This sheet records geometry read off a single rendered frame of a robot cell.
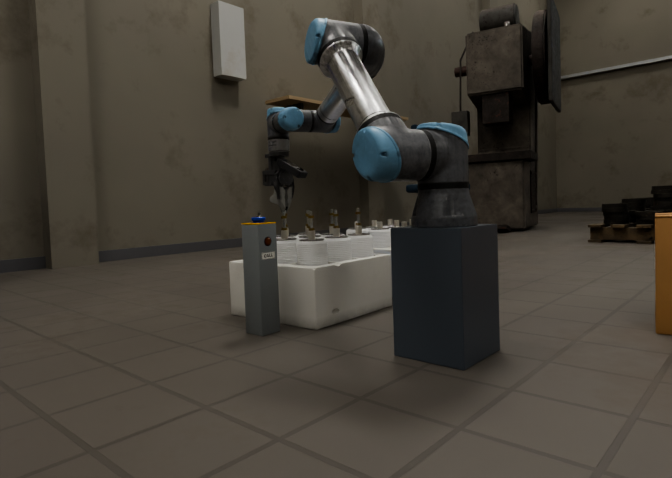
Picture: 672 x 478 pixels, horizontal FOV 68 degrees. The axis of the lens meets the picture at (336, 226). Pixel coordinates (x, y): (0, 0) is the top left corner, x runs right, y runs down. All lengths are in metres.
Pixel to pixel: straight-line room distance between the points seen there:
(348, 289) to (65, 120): 2.69
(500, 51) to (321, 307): 4.61
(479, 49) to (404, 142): 4.76
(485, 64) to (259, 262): 4.65
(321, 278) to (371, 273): 0.25
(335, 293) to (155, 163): 2.88
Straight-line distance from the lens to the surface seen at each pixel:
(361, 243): 1.65
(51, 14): 3.95
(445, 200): 1.11
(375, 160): 1.04
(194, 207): 4.31
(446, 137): 1.13
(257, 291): 1.40
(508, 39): 5.74
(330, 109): 1.63
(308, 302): 1.44
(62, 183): 3.74
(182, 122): 4.33
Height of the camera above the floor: 0.36
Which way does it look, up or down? 3 degrees down
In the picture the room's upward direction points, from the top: 2 degrees counter-clockwise
